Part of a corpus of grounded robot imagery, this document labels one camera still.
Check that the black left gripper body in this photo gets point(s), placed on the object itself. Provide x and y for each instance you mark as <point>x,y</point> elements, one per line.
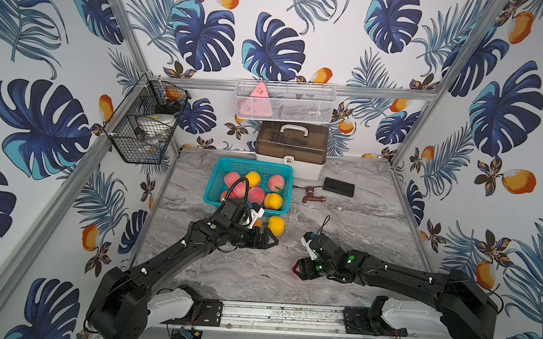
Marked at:
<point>259,235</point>

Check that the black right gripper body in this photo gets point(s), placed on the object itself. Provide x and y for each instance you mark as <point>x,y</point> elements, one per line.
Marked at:
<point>311,268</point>

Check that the yellow peach front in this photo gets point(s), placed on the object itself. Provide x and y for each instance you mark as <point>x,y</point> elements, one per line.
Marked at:
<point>273,201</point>

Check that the pink peach with leaf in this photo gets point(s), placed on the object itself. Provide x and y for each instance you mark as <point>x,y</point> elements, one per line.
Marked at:
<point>231,178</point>

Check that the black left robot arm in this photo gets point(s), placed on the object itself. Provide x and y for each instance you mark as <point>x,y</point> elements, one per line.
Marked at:
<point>128,301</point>

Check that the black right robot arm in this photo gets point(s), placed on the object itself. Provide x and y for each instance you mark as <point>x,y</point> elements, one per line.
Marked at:
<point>467,311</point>

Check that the teal plastic basket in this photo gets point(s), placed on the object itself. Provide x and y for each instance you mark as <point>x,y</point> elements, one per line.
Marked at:
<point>216,186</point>

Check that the white bowl in basket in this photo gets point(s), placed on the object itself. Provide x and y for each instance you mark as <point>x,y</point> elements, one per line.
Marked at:
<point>156,126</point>

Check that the maroon brass faucet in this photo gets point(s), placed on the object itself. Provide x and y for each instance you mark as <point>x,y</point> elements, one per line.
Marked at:
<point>311,197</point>

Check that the black battery box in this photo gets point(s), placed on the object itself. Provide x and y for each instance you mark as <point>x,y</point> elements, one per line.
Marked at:
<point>338,187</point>

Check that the white brown storage box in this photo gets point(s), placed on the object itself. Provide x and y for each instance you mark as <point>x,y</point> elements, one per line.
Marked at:
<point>302,146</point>

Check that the pink triangle item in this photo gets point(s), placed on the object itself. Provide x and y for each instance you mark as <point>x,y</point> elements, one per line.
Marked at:
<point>257,104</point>

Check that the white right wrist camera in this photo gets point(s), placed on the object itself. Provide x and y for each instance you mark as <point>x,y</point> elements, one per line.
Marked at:
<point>311,242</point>

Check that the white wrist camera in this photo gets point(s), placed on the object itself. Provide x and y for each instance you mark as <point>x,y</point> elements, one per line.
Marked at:
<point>256,212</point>
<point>311,242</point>

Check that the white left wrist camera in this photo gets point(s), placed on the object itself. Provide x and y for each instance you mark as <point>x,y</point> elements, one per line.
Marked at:
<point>256,212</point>

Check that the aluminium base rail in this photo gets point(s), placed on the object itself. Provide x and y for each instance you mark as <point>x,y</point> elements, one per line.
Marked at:
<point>405,321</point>

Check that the clear wall shelf basket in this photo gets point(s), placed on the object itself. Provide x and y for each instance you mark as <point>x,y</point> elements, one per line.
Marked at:
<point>297,102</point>

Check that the black wire wall basket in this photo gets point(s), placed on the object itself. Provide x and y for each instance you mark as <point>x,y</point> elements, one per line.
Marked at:
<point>146,97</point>

